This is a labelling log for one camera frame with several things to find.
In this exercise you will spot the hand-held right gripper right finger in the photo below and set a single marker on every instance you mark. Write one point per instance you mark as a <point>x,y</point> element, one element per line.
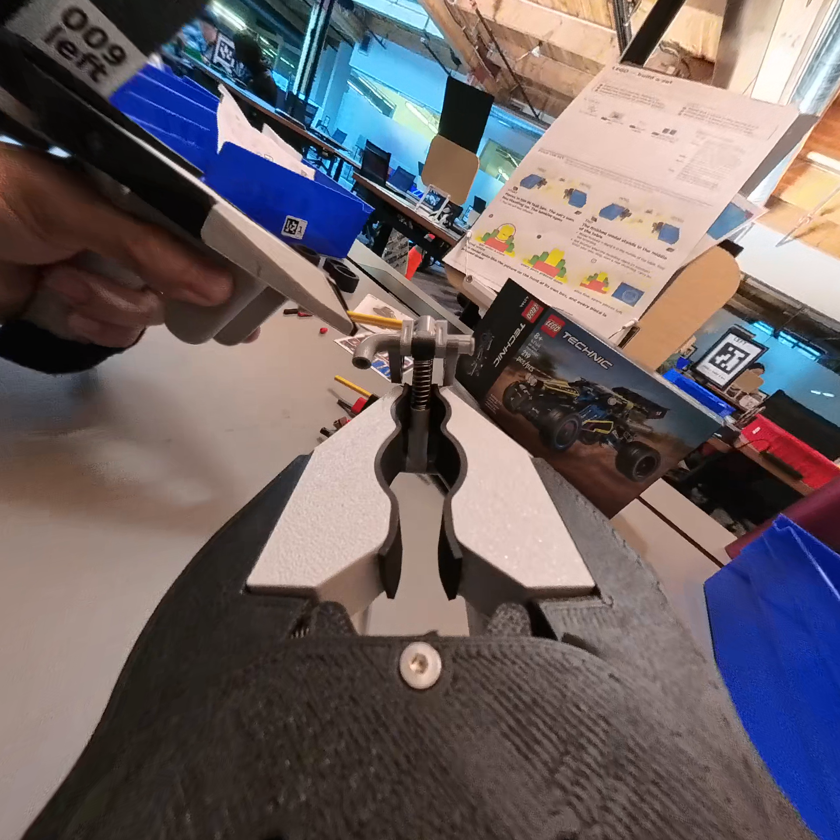
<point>518,525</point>

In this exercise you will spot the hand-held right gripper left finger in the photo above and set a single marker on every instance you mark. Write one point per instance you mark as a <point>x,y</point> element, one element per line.
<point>328,525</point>

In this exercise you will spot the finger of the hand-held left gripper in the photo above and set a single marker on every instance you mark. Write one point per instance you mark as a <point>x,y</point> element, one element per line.
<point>262,262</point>

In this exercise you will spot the yellow lego axle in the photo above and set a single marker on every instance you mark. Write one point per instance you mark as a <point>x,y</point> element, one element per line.
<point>377,320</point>

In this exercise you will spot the grey lego suspension assembly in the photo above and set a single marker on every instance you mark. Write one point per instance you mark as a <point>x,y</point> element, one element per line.
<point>426,341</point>

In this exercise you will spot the person's left forearm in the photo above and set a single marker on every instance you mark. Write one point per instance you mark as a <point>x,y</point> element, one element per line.
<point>39,348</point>

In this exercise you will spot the black lego tire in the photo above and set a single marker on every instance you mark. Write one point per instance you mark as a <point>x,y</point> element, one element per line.
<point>308,254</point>
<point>342,275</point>

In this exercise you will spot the lego chassis assembly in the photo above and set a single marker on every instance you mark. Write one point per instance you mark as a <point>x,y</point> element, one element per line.
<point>359,403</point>

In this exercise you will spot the lego set box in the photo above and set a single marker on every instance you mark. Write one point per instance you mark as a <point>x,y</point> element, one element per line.
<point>590,407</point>

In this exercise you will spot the person's left hand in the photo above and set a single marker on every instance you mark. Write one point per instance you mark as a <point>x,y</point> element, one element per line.
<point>65,229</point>

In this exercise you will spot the blue bin with marker tag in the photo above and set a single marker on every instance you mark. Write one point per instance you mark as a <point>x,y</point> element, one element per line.
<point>275,203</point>

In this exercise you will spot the blue storage bin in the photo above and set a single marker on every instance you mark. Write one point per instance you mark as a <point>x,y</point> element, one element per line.
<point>164,111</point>

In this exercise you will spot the white paper sheets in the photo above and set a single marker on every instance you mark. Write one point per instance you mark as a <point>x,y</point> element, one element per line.
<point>262,138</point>

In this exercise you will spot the closed instruction booklet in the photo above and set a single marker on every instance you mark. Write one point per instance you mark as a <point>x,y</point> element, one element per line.
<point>387,303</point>

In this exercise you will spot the orange cone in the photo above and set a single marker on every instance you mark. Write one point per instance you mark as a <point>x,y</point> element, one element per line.
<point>413,262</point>

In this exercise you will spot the wooden office desk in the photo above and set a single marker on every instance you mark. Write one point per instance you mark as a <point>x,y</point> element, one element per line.
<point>407,203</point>

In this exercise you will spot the sticker sheet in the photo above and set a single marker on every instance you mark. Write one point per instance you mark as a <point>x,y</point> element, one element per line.
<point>387,369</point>

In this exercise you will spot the small table sign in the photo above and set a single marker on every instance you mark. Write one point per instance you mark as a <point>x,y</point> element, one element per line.
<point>436,199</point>

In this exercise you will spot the black and tan sign board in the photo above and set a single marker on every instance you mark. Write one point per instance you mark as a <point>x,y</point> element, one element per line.
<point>453,151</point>

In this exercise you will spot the black white marker sign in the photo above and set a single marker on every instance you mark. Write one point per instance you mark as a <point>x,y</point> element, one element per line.
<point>728,358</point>

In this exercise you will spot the tan poster backboard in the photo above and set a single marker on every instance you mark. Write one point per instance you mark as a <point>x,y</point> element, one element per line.
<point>689,308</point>

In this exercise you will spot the red storage bin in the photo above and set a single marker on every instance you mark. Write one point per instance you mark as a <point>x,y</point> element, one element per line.
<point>794,453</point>

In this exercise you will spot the blue bin with dividers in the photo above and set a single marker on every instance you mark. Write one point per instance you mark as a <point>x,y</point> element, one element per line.
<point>774,656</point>

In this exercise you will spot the instruction poster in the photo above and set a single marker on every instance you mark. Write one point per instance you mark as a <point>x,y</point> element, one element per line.
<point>623,197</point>

